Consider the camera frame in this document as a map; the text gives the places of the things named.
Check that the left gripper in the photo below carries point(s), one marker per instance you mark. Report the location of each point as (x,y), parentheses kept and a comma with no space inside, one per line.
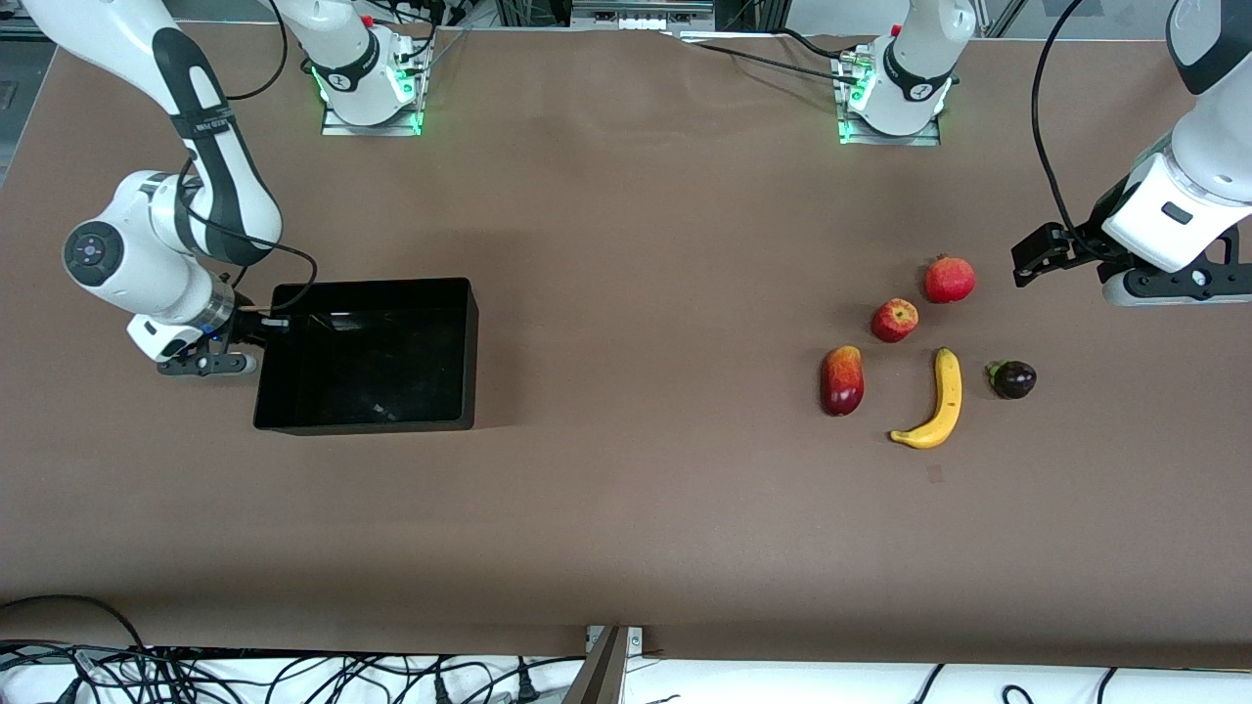
(1084,243)

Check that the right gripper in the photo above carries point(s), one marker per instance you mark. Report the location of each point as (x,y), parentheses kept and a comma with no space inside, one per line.
(242,330)

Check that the black rectangular plastic box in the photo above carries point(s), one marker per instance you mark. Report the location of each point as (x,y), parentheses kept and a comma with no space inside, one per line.
(391,372)

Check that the red apple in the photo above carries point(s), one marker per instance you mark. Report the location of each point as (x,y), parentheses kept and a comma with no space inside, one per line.
(894,321)

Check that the yellow banana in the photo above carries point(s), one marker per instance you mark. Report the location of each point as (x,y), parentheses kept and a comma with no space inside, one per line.
(947,391)

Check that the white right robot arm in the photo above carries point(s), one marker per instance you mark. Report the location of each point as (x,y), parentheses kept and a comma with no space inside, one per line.
(147,244)

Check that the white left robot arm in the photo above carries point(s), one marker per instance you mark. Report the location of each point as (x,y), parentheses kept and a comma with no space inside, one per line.
(1213,147)

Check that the red pomegranate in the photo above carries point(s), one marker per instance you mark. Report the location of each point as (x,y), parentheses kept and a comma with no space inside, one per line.
(950,280)

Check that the dark purple mangosteen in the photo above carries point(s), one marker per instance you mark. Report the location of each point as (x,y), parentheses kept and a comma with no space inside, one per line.
(1015,380)

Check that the red yellow mango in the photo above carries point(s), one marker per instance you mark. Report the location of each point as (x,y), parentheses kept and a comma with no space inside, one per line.
(841,383)

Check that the black power plug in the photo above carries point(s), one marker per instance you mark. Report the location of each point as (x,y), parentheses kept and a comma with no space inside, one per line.
(438,690)
(525,689)

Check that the grey metal beam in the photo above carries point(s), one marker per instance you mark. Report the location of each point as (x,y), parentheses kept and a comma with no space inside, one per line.
(602,680)

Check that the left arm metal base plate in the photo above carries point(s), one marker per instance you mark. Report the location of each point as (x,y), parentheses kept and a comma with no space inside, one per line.
(890,140)

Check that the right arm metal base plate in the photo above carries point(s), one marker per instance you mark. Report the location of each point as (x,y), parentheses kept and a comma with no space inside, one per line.
(372,129)

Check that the aluminium rack frame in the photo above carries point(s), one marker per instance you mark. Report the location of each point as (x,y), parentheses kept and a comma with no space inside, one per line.
(636,15)

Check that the small metal table bracket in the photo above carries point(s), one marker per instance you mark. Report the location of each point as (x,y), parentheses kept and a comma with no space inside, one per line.
(636,640)

